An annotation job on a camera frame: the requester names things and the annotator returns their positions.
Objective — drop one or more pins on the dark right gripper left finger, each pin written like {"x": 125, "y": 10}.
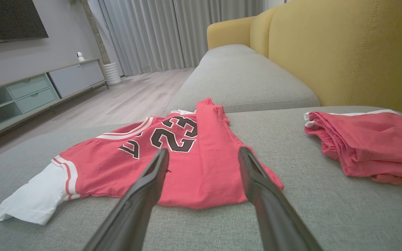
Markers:
{"x": 134, "y": 209}

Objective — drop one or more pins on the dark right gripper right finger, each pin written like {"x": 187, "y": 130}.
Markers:
{"x": 270, "y": 216}

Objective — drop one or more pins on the red basketball jersey number 23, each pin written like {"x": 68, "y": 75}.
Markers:
{"x": 204, "y": 177}

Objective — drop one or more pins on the red shorts white trim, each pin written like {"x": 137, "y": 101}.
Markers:
{"x": 372, "y": 150}

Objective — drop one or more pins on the white ribbed plant pot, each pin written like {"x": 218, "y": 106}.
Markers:
{"x": 112, "y": 74}

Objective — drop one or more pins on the narrow grey sofa seat cushion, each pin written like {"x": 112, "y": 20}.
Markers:
{"x": 243, "y": 80}

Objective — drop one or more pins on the grey cabinet door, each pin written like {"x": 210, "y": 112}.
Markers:
{"x": 77, "y": 78}

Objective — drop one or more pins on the pale green cabinet drawer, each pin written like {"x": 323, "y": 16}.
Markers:
{"x": 28, "y": 87}
{"x": 37, "y": 101}

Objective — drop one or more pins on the large yellow sofa back cushion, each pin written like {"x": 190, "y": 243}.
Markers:
{"x": 347, "y": 52}

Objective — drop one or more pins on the grey window curtains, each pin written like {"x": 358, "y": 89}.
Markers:
{"x": 173, "y": 31}

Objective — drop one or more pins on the brown plant trunk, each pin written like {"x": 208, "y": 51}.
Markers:
{"x": 94, "y": 31}

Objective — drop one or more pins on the small yellow sofa back cushion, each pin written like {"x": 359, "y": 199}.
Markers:
{"x": 262, "y": 33}

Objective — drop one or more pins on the yellow sofa armrest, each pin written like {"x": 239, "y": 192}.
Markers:
{"x": 227, "y": 33}

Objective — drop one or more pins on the small white home camera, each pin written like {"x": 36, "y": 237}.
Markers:
{"x": 80, "y": 56}

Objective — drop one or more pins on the black wall television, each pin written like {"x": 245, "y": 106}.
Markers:
{"x": 9, "y": 19}

